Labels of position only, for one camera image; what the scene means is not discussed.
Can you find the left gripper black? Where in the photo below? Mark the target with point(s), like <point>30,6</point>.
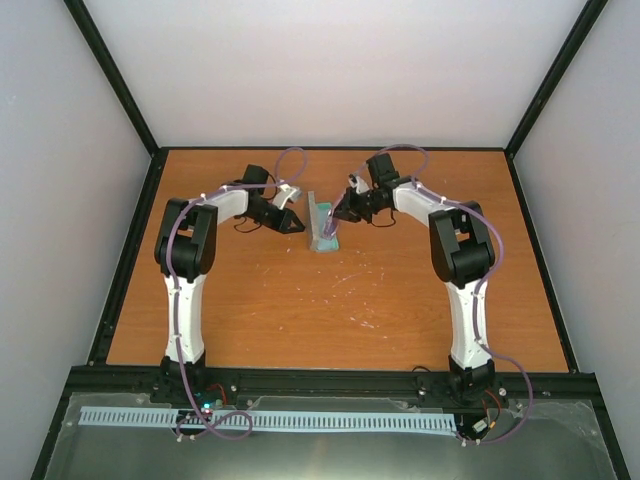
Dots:
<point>281,225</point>

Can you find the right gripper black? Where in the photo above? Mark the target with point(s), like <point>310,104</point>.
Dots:
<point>348,209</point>

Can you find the grey felt glasses case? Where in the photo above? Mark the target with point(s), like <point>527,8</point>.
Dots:
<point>317,213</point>

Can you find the pink sunglasses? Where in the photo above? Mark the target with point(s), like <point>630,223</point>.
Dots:
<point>330,226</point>

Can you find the light blue cleaning cloth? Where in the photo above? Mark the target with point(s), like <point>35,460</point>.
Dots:
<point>328,245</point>

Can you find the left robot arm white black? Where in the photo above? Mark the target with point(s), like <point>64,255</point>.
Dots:
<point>185,251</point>

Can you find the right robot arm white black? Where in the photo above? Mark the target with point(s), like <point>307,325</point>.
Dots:
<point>462,256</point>

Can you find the metal front plate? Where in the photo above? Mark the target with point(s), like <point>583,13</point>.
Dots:
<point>559,440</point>

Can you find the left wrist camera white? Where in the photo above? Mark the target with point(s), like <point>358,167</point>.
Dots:
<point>286,194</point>

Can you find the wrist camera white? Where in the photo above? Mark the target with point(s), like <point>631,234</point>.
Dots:
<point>286,194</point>
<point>358,184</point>

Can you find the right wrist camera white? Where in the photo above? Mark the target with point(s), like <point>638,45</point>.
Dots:
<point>358,184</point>

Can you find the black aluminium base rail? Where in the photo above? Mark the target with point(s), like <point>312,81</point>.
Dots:
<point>237,386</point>

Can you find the black frame post left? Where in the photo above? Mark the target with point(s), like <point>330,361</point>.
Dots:
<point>101,53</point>

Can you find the black frame post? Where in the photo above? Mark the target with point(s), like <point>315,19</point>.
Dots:
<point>101,53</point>
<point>570,47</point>

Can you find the light blue slotted cable duct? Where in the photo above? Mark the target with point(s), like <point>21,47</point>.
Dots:
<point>277,421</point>

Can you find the black frame post right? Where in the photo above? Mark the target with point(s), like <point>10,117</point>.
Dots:
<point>570,47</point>

